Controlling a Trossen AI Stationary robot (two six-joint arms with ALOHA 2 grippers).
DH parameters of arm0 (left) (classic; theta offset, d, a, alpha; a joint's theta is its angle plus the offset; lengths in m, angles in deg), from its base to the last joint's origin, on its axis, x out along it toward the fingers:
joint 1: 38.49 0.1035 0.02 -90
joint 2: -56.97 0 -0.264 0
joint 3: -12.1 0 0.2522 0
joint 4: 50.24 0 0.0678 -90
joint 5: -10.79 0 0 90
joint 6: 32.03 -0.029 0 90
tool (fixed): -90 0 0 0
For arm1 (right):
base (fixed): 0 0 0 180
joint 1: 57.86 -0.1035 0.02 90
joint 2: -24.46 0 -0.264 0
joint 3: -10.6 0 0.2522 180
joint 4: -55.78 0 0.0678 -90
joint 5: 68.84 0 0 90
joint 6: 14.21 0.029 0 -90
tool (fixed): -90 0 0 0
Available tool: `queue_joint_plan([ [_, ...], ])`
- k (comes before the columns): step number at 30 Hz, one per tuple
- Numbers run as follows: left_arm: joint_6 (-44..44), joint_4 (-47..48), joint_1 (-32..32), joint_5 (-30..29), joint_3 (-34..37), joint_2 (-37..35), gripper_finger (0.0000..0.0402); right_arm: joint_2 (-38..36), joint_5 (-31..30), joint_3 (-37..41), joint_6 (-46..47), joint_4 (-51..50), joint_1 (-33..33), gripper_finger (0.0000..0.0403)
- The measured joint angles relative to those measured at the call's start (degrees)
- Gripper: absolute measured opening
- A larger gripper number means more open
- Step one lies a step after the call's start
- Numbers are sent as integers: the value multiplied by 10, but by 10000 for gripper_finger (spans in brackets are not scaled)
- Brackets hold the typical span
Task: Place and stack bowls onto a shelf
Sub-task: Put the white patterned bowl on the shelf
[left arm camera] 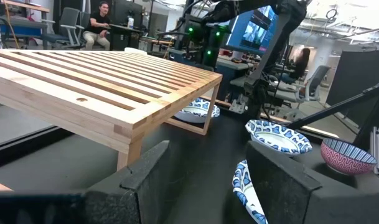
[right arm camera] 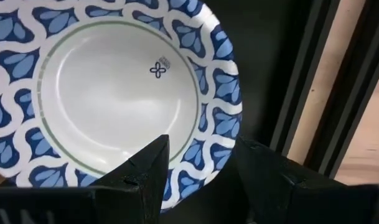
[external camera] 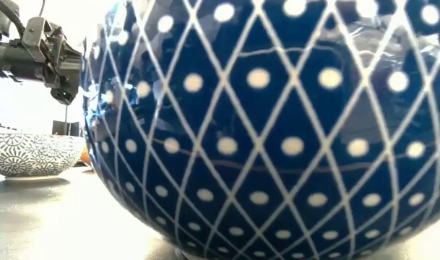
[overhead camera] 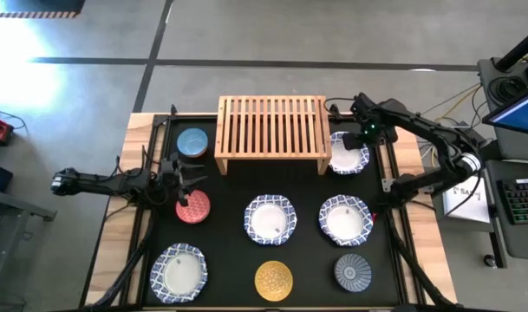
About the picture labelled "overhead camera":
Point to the backlit black keyboard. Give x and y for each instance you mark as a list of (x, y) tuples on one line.
[(521, 201)]

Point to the black caster wheel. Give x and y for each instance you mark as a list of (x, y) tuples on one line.
[(489, 260)]

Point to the grey metal stand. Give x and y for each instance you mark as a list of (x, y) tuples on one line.
[(12, 206)]

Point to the hazard striped floor mat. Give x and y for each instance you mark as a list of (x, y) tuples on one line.
[(34, 6)]

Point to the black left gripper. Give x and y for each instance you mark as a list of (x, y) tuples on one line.
[(170, 173)]

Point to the white paper sign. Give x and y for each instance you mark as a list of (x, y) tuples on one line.
[(465, 203)]

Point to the black pole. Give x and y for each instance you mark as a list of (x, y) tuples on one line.
[(519, 47)]

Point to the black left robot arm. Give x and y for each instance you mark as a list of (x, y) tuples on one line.
[(99, 184)]

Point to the yellow patterned bowl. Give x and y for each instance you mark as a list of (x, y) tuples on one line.
[(273, 281)]

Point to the red patterned bowl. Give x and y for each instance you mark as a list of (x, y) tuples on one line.
[(198, 210)]

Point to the light blue bowl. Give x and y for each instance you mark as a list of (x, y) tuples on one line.
[(192, 142)]

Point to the black table mat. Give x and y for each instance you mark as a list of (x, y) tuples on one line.
[(229, 260)]

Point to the slatted wooden shelf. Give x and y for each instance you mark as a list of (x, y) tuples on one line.
[(272, 130)]

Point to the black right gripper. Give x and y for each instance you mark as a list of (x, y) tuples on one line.
[(365, 115)]

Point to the grey desk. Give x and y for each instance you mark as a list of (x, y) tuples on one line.
[(519, 151)]

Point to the blue white patterned plate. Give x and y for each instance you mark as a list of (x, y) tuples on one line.
[(181, 275), (268, 221), (346, 161), (346, 225)]

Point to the monitor with blue screen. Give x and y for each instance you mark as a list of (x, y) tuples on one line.
[(519, 115)]

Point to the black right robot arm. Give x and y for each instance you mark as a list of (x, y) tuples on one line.
[(428, 130)]

